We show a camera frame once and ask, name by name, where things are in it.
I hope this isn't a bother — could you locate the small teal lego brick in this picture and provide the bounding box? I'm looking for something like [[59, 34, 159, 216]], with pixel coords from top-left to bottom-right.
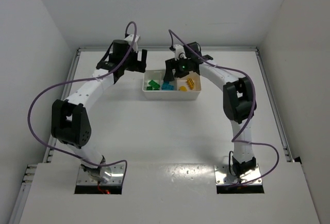
[[162, 81, 169, 88]]

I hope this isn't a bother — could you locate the light blue long lego brick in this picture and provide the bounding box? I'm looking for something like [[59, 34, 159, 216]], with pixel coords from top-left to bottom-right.
[[161, 84, 174, 91]]

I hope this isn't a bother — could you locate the bee lego stack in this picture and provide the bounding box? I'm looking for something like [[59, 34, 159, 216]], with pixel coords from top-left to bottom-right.
[[186, 78, 195, 90]]

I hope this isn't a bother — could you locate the yellow curved lego brick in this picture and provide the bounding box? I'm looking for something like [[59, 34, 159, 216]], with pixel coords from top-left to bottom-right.
[[179, 86, 187, 92]]

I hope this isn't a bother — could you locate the green lego plate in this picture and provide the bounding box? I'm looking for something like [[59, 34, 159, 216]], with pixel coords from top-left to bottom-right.
[[147, 80, 160, 90]]

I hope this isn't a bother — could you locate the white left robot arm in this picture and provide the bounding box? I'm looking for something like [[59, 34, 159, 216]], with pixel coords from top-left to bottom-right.
[[51, 35, 147, 174]]

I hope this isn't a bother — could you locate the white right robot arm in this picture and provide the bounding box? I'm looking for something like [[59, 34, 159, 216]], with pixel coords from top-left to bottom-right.
[[163, 42, 256, 178]]

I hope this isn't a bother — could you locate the white divided container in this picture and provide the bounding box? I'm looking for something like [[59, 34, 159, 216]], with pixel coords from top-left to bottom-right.
[[142, 70, 202, 100]]

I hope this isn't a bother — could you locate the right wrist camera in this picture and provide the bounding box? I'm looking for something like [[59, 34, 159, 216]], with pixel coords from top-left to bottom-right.
[[170, 44, 186, 61]]

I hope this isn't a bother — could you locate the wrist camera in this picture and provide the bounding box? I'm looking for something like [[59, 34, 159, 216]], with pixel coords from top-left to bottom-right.
[[124, 34, 140, 53], [170, 44, 186, 61]]

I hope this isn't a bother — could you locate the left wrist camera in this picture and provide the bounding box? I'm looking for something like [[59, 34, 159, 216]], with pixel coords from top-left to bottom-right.
[[124, 34, 140, 53]]

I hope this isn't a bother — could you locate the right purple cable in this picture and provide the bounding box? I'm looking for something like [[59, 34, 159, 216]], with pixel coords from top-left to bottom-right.
[[168, 29, 279, 187]]

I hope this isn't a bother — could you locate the purple cable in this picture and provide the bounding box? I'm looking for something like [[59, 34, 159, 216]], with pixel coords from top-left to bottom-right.
[[168, 29, 279, 187], [27, 21, 139, 178]]

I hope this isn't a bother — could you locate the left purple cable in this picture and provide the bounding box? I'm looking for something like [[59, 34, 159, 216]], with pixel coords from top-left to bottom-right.
[[27, 21, 139, 178]]

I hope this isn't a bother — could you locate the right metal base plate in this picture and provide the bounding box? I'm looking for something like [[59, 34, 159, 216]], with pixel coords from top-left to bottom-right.
[[214, 164, 262, 186]]

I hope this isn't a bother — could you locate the metal base plate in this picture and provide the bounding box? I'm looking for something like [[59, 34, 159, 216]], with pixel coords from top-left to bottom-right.
[[214, 164, 262, 186], [76, 164, 126, 186]]

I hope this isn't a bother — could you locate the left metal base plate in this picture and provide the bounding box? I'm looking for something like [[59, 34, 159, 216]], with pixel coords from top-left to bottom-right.
[[76, 164, 126, 186]]

